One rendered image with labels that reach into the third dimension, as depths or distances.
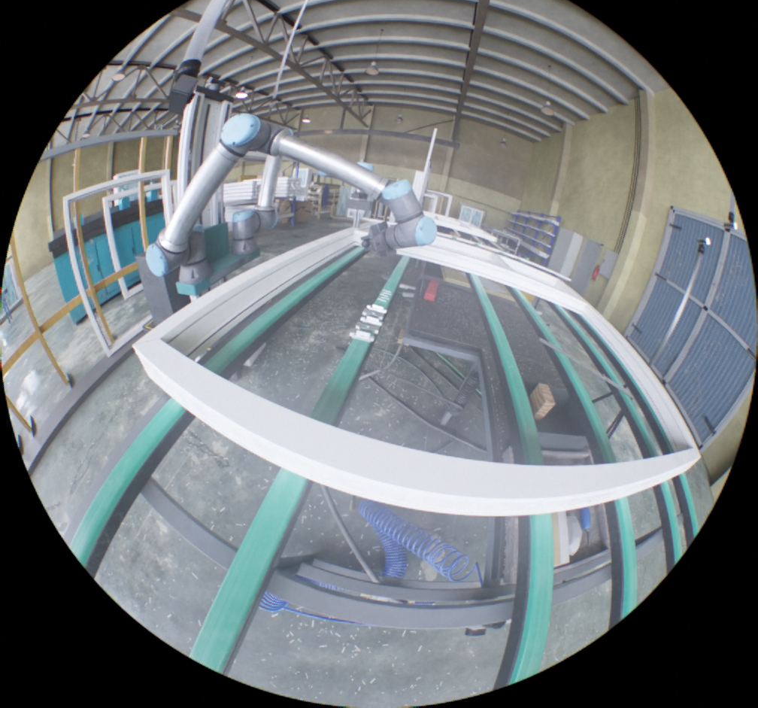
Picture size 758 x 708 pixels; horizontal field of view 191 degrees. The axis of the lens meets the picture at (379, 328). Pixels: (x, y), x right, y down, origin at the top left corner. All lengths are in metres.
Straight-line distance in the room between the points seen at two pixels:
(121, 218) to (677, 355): 10.11
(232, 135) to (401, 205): 0.58
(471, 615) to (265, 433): 0.34
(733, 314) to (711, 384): 1.41
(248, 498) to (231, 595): 0.96
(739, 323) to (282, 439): 6.49
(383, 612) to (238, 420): 0.27
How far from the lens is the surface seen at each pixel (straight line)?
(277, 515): 0.28
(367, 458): 0.22
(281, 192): 5.56
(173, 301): 1.59
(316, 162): 0.86
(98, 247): 3.97
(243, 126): 0.81
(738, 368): 6.23
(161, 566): 1.44
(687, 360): 6.53
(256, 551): 0.28
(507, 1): 9.01
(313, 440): 0.23
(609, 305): 8.03
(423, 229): 0.69
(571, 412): 1.04
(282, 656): 1.31
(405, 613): 0.33
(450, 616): 0.35
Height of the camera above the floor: 1.14
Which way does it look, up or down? 33 degrees down
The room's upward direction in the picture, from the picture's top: 11 degrees clockwise
